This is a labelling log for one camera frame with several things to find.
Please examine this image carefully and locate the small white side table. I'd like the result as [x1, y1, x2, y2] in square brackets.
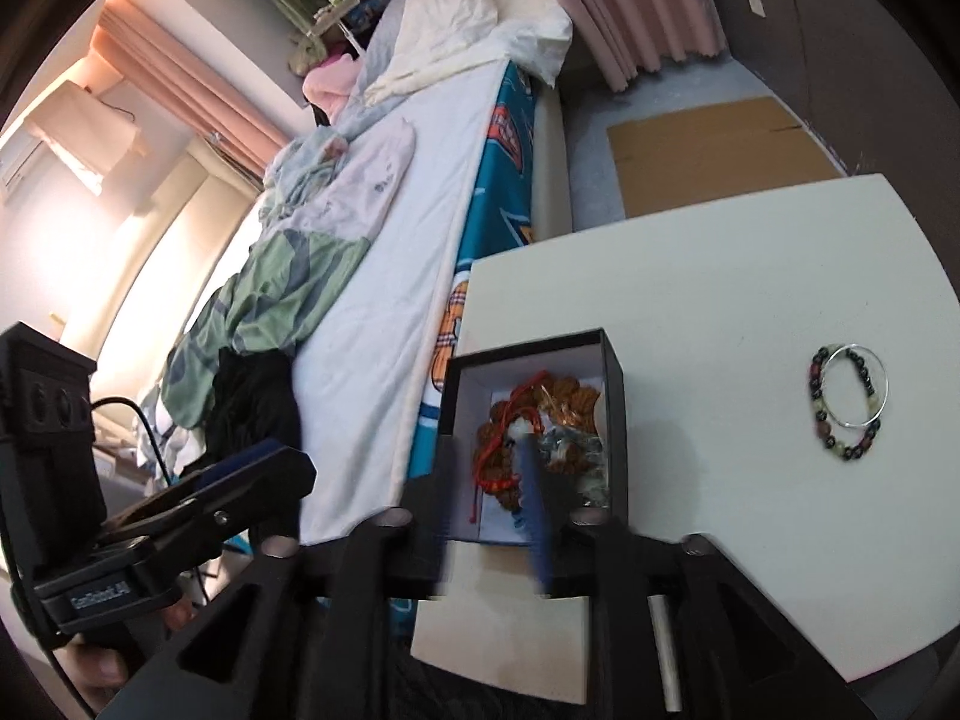
[311, 0, 391, 38]

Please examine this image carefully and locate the white cloth on air conditioner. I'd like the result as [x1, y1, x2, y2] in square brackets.
[26, 82, 143, 188]

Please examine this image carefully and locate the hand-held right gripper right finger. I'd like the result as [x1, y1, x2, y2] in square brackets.
[516, 436, 880, 720]

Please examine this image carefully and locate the white printed garment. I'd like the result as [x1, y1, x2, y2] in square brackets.
[289, 120, 417, 241]

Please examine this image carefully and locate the person's left hand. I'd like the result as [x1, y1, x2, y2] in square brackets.
[70, 598, 190, 715]

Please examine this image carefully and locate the white air conditioner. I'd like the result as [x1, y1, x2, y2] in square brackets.
[0, 82, 98, 203]

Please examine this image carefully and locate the pink plush cloth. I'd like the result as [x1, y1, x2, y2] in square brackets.
[304, 52, 361, 113]

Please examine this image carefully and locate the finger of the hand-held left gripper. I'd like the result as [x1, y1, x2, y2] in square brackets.
[96, 497, 302, 569]
[103, 439, 321, 532]

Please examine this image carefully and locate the wide pink curtain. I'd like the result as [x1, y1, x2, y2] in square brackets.
[525, 0, 728, 91]

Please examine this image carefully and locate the green patterned blanket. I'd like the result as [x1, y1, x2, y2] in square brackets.
[161, 120, 376, 466]

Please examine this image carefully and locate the black jewelry box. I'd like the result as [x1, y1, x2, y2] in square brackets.
[439, 328, 627, 545]

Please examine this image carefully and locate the white duvet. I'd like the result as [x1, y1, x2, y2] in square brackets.
[364, 0, 575, 102]

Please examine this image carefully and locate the thin silver bangle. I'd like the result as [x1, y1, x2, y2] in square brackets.
[816, 345, 891, 428]

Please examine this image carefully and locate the silver chain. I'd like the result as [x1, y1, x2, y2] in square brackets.
[540, 427, 608, 503]

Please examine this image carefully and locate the black garment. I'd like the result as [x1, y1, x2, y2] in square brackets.
[202, 345, 305, 548]

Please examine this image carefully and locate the multicolour bead bracelet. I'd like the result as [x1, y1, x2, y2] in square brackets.
[808, 343, 880, 462]

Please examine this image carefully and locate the brown cardboard sheet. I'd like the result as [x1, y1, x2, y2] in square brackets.
[606, 96, 845, 220]

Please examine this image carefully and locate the dark grey wardrobe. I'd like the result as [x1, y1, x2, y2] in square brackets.
[712, 0, 960, 256]

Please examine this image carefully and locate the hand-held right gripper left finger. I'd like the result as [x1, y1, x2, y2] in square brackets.
[101, 436, 462, 720]

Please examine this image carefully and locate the narrow pink curtain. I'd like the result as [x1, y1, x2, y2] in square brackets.
[94, 0, 297, 188]

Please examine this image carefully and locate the bed with blue printed mattress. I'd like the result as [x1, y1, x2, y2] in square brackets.
[97, 0, 578, 556]

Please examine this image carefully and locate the red cord bracelet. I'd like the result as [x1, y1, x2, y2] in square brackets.
[476, 369, 556, 522]

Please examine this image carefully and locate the brown bead bracelet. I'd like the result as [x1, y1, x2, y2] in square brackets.
[474, 379, 601, 511]

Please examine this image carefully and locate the black cable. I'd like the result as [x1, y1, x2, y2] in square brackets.
[90, 396, 170, 482]

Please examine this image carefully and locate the beige padded headboard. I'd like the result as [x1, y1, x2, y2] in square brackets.
[97, 157, 256, 383]

